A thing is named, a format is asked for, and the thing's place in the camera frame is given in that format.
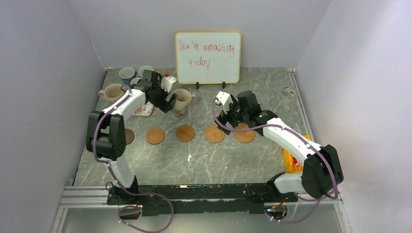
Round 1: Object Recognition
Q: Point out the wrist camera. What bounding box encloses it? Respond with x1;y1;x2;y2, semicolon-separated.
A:
214;91;233;114
160;76;177;93

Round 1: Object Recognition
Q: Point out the clear tape roll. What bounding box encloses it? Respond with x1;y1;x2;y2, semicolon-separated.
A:
278;86;299;104

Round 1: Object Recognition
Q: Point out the yellow orange object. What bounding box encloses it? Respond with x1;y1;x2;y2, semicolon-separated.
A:
281;148;303;173

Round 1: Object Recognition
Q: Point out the teal blue mug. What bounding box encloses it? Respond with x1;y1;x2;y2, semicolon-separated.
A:
119;67;138;87

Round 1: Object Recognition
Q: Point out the orange floral mug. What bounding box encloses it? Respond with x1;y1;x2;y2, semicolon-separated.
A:
137;66;161;79

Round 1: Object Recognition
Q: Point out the floral serving tray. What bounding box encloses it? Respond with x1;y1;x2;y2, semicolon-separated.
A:
132;70;163;117

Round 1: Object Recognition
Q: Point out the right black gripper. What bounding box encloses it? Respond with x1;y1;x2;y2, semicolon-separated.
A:
215;97;249;135

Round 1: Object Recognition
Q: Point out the black whiteboard stand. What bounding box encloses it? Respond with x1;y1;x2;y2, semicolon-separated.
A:
195;82;227;89

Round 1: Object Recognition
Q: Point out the cream seahorse mug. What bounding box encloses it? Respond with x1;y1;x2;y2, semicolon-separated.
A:
172;89;197;120

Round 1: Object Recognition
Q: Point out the woven rattan coaster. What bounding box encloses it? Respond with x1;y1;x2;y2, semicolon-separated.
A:
205;125;225;143
234;123;256;143

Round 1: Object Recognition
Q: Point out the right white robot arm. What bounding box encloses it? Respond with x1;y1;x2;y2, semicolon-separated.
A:
213;91;344;201

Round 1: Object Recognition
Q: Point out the yellow framed whiteboard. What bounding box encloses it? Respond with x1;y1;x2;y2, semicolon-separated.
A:
175;31;242;85

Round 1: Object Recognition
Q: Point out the small light blue mug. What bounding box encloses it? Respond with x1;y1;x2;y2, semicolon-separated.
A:
130;77;141;86

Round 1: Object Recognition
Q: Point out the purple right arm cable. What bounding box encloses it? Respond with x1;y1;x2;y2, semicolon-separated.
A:
211;97;339;225

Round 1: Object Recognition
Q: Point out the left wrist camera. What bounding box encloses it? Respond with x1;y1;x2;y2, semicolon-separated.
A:
160;76;177;93

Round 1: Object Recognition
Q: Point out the cream coral pattern mug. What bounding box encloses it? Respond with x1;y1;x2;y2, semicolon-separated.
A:
98;83;125;103

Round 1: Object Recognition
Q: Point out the light wooden coaster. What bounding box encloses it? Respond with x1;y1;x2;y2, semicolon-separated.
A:
176;125;195;142
145;128;165;145

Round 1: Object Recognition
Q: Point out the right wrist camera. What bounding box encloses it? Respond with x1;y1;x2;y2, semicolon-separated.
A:
214;91;233;114

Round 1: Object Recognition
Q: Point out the dark walnut wooden coaster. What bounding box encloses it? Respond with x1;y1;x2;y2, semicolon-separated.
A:
125;129;135;145

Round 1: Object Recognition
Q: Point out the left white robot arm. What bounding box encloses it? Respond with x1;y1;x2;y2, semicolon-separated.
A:
86;70;177;204

